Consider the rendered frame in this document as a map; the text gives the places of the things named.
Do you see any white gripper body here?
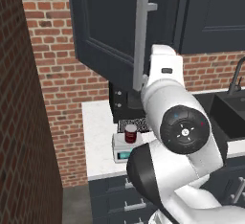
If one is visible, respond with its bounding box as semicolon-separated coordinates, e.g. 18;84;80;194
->
149;43;177;57

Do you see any dark navy closed cabinet door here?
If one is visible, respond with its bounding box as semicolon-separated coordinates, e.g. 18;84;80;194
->
179;0;245;56

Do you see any red food can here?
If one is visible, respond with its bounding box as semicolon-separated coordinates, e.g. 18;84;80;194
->
124;123;139;145

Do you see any white digital scale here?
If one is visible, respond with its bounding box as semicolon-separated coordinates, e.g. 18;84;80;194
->
111;131;155;165

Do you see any dark navy base cabinet door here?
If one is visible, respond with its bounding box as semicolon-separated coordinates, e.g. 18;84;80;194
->
201;155;245;207

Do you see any black coffee machine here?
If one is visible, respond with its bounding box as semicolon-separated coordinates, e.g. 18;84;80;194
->
108;80;148;124

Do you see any black tap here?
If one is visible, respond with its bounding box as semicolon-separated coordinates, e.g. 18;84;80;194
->
227;56;245;96

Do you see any black white patterned drip tray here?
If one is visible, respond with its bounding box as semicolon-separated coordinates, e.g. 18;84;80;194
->
117;117;151;134

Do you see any black sink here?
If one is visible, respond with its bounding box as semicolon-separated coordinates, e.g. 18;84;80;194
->
192;90;245;141

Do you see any dark navy drawer front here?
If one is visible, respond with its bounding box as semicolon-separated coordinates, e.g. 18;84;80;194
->
88;173;142;202
90;192;161;224

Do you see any grey bar cabinet handle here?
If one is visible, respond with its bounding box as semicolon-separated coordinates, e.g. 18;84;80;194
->
132;0;159;93

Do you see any silver drawer handle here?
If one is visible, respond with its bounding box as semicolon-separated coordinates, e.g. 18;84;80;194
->
123;198;147;213
123;177;135;190

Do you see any silver base cabinet handle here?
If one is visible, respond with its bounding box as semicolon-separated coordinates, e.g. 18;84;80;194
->
229;176;245;205

